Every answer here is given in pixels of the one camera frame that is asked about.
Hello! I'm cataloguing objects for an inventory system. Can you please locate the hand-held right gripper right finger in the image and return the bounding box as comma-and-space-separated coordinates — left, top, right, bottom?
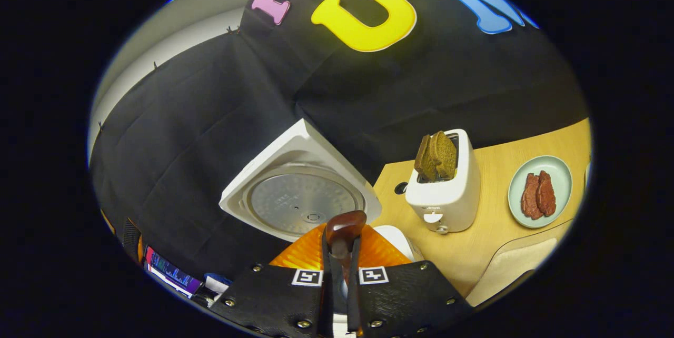
346, 224, 475, 338

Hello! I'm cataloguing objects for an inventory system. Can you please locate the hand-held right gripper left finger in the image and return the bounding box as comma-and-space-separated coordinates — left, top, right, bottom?
210, 222, 336, 338

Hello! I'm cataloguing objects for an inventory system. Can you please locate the brown wooden spoon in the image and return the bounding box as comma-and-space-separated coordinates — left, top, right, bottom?
325, 210, 368, 289

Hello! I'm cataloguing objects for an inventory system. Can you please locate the white rice cooker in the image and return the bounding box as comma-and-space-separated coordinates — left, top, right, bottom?
219, 118, 422, 262

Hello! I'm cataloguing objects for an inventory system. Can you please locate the lit display screen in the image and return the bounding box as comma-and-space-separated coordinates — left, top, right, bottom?
145, 246, 203, 296

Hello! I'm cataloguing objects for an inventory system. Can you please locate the blue and white item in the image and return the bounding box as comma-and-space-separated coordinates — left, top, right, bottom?
203, 273, 233, 295

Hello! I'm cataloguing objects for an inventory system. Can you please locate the white toaster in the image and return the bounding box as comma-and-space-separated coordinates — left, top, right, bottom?
404, 128, 481, 234

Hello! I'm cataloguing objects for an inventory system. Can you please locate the black backdrop cloth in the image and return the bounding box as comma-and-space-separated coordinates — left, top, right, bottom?
90, 0, 589, 281

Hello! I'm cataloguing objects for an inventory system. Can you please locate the brown toast slice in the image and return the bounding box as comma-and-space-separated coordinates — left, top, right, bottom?
413, 134, 438, 182
432, 131, 458, 181

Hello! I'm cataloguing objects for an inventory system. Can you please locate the beige cutting board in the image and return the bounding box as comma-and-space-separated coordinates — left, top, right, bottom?
466, 220, 574, 307

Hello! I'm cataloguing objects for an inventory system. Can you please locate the red meat slice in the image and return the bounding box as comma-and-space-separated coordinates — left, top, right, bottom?
521, 173, 541, 220
536, 171, 557, 217

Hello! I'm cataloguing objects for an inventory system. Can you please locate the pale green round plate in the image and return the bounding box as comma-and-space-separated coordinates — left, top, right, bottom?
508, 155, 573, 229

